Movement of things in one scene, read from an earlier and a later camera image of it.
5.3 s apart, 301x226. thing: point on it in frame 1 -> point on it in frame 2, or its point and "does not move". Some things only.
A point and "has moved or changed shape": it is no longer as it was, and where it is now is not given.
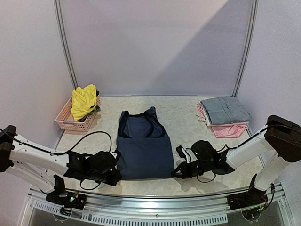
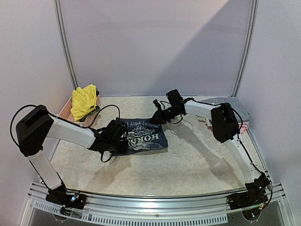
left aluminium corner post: [58, 10] does not move
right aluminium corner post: [255, 5] does not move
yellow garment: [84, 100] does not move
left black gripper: [116, 177] -> [124, 149]
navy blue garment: [144, 149] has moved or changed shape
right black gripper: [179, 170] -> [160, 115]
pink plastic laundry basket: [65, 120] does not move
